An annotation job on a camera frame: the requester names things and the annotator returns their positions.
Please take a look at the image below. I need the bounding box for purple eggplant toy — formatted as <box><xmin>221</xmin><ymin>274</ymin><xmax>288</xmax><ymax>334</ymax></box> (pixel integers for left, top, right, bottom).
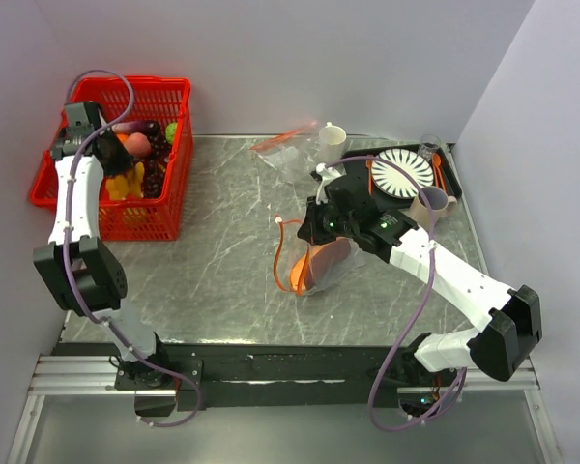
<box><xmin>112</xmin><ymin>120</ymin><xmax>161</xmax><ymax>136</ymax></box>

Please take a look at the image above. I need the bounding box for clear zip bag orange zipper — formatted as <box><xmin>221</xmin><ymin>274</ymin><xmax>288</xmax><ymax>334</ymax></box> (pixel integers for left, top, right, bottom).
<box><xmin>273</xmin><ymin>215</ymin><xmax>365</xmax><ymax>297</ymax></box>

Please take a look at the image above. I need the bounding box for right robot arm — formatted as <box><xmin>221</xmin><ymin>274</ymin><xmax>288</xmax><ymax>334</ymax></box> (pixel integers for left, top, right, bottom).
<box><xmin>298</xmin><ymin>166</ymin><xmax>542</xmax><ymax>385</ymax></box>

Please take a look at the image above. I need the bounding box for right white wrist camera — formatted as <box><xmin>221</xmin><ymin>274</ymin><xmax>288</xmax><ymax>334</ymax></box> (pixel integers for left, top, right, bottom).
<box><xmin>313</xmin><ymin>162</ymin><xmax>342</xmax><ymax>205</ymax></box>

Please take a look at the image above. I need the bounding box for orange plastic fork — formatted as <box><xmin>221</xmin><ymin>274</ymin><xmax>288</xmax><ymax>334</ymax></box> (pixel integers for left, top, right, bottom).
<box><xmin>365</xmin><ymin>157</ymin><xmax>373</xmax><ymax>196</ymax></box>

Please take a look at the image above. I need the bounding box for red plastic basket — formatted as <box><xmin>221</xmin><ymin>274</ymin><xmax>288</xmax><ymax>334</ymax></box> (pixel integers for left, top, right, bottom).
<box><xmin>28</xmin><ymin>76</ymin><xmax>193</xmax><ymax>241</ymax></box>

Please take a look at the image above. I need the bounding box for purple grapes toy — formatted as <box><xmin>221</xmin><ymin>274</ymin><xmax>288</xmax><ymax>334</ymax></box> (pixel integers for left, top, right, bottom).
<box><xmin>141</xmin><ymin>131</ymin><xmax>171</xmax><ymax>199</ymax></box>

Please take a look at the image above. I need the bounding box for pink peach toy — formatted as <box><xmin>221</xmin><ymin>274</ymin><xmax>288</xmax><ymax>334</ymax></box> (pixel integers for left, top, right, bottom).
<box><xmin>123</xmin><ymin>132</ymin><xmax>152</xmax><ymax>159</ymax></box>

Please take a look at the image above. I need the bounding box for green lime toy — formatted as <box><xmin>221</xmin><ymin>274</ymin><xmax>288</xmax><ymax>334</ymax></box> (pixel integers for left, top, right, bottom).
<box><xmin>164</xmin><ymin>122</ymin><xmax>178</xmax><ymax>144</ymax></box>

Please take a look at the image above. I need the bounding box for beige mug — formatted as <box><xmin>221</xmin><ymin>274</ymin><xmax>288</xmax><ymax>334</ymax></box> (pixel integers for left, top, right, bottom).
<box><xmin>409</xmin><ymin>186</ymin><xmax>458</xmax><ymax>222</ymax></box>

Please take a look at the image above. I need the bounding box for black tray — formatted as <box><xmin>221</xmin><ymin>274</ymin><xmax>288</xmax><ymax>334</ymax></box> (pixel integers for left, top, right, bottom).
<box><xmin>342</xmin><ymin>144</ymin><xmax>463</xmax><ymax>209</ymax></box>

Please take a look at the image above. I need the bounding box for orange plastic spoon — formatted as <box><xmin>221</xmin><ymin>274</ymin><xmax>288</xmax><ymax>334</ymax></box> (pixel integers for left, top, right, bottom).
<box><xmin>432</xmin><ymin>153</ymin><xmax>447</xmax><ymax>191</ymax></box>

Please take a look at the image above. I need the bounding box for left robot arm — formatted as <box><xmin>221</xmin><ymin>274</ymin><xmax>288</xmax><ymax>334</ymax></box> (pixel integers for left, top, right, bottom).
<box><xmin>33</xmin><ymin>101</ymin><xmax>173</xmax><ymax>389</ymax></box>

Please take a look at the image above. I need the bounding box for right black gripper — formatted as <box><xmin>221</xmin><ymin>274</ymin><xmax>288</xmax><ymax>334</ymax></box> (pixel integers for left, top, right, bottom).
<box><xmin>299</xmin><ymin>194</ymin><xmax>359</xmax><ymax>246</ymax></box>

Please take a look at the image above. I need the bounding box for white mug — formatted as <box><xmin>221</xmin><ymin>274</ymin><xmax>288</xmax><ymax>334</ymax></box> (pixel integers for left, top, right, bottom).
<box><xmin>317</xmin><ymin>122</ymin><xmax>347</xmax><ymax>163</ymax></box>

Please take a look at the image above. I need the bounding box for clear drinking glass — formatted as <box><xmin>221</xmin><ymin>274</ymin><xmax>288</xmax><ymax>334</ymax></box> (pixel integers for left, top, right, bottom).
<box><xmin>418</xmin><ymin>134</ymin><xmax>441</xmax><ymax>161</ymax></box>

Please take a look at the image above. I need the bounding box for aluminium rail frame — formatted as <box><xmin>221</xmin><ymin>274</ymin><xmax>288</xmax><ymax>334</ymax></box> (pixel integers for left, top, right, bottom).
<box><xmin>7</xmin><ymin>139</ymin><xmax>560</xmax><ymax>464</ymax></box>

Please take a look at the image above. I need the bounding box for orange papaya slice toy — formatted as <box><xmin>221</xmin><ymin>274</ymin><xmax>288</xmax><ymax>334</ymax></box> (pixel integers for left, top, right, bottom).
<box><xmin>290</xmin><ymin>239</ymin><xmax>354</xmax><ymax>296</ymax></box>

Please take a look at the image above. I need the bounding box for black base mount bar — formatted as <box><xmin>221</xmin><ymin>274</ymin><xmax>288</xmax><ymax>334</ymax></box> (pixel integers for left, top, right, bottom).
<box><xmin>109</xmin><ymin>345</ymin><xmax>457</xmax><ymax>418</ymax></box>

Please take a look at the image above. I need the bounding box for striped white plate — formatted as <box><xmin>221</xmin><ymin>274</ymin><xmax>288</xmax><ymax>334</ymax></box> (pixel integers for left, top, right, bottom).
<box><xmin>371</xmin><ymin>148</ymin><xmax>434</xmax><ymax>200</ymax></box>

